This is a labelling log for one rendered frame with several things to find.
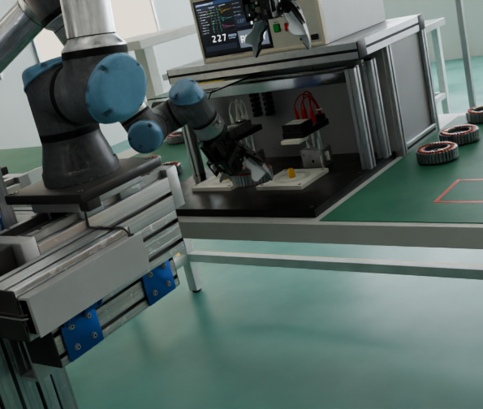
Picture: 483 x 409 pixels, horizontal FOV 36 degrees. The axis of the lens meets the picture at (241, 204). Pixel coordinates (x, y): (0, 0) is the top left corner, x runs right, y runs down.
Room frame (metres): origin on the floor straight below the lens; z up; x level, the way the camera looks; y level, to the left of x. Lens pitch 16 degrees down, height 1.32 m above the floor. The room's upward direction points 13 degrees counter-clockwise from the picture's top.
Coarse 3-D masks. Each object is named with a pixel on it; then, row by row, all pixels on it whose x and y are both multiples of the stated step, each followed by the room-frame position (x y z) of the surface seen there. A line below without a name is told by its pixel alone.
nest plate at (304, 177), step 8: (320, 168) 2.03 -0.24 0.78; (280, 176) 2.04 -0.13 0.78; (288, 176) 2.02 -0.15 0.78; (296, 176) 2.00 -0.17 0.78; (304, 176) 1.98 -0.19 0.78; (312, 176) 1.96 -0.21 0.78; (320, 176) 1.98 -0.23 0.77; (264, 184) 2.00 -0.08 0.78; (272, 184) 1.98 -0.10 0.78; (280, 184) 1.96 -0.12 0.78; (288, 184) 1.94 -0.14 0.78; (296, 184) 1.92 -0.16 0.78; (304, 184) 1.91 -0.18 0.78
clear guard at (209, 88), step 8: (200, 80) 2.33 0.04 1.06; (208, 80) 2.28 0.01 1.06; (224, 80) 2.19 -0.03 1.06; (232, 80) 2.14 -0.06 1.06; (240, 80) 2.13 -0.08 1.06; (208, 88) 2.09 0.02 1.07; (216, 88) 2.05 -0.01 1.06; (160, 96) 2.18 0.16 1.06; (168, 96) 2.13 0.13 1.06; (208, 96) 2.01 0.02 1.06
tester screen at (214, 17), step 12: (228, 0) 2.22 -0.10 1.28; (240, 0) 2.19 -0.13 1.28; (204, 12) 2.28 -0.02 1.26; (216, 12) 2.26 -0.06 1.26; (228, 12) 2.23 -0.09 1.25; (240, 12) 2.20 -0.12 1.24; (204, 24) 2.29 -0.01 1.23; (216, 24) 2.26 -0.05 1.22; (228, 24) 2.23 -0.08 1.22; (252, 24) 2.18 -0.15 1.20; (204, 36) 2.30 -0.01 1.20; (228, 36) 2.24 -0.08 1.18; (240, 48) 2.22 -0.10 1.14
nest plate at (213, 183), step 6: (210, 180) 2.18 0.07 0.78; (216, 180) 2.17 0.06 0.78; (228, 180) 2.13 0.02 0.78; (198, 186) 2.15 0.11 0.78; (204, 186) 2.13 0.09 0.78; (210, 186) 2.11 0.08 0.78; (216, 186) 2.10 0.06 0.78; (222, 186) 2.08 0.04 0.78; (228, 186) 2.07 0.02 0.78; (234, 186) 2.07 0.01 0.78
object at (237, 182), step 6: (246, 168) 1.95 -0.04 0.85; (270, 168) 1.90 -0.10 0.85; (240, 174) 1.88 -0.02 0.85; (246, 174) 1.87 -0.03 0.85; (234, 180) 1.90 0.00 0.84; (240, 180) 1.87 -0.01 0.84; (246, 180) 1.87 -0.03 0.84; (264, 180) 1.87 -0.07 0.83; (240, 186) 1.88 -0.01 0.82; (246, 186) 1.87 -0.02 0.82
